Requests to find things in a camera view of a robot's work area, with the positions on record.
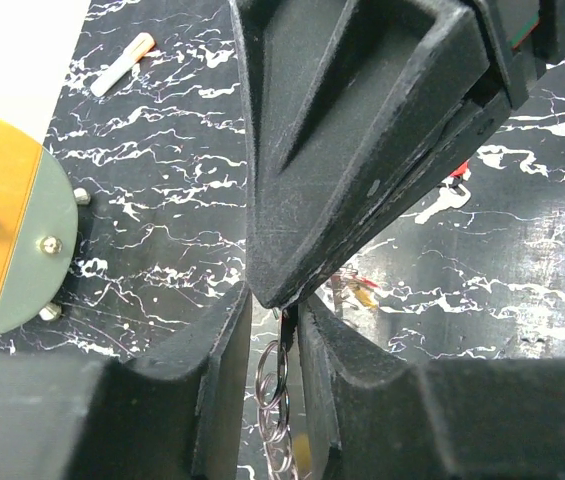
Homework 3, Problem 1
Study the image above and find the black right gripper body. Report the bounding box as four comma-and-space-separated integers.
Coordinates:
471, 0, 565, 108

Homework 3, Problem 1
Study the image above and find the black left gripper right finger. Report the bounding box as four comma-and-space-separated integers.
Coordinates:
298, 297, 565, 479

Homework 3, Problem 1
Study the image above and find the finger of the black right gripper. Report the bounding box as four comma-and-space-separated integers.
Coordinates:
281, 92, 511, 307
230, 1, 489, 308

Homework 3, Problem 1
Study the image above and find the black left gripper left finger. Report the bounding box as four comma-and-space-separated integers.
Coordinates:
0, 287, 252, 479

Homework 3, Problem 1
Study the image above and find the yellow key tag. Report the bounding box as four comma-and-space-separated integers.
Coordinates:
328, 266, 379, 311

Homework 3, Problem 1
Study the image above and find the orange and grey marker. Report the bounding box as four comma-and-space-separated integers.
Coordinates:
90, 32, 155, 97

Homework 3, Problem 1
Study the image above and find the round three-colour drawer cabinet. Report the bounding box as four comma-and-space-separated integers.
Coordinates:
0, 119, 91, 335

